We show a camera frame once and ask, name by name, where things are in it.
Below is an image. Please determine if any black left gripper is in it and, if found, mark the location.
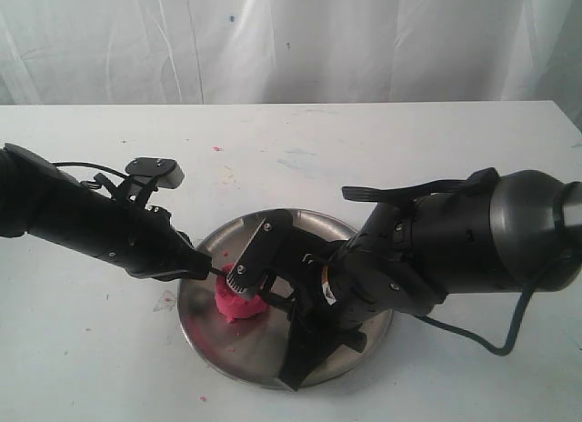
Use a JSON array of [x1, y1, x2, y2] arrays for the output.
[[76, 206, 212, 281]]

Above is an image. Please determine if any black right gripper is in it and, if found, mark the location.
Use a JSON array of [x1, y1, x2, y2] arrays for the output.
[[277, 226, 447, 391]]

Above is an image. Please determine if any pink dough lump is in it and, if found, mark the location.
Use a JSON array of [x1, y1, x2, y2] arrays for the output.
[[215, 276, 268, 323]]

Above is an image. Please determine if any black knife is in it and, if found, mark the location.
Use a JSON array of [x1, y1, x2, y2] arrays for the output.
[[212, 263, 367, 353]]

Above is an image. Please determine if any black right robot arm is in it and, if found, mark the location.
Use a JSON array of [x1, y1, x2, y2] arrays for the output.
[[276, 168, 581, 390]]

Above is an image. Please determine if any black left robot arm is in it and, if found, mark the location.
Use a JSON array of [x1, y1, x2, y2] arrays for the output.
[[1, 144, 212, 281]]

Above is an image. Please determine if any round steel plate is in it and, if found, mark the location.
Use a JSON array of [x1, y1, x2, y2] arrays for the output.
[[177, 211, 392, 388]]

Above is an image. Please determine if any white backdrop curtain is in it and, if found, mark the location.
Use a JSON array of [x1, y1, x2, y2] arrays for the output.
[[1, 0, 581, 105]]

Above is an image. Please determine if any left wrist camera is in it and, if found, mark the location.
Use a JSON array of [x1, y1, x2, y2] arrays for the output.
[[125, 157, 185, 189]]

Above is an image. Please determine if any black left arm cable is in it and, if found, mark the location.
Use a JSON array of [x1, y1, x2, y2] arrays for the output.
[[52, 161, 131, 191]]

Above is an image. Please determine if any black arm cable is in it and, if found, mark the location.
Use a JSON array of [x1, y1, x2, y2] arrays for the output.
[[417, 253, 578, 357], [52, 161, 131, 191]]

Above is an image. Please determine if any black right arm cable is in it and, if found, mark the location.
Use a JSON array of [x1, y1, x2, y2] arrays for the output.
[[417, 253, 578, 357]]

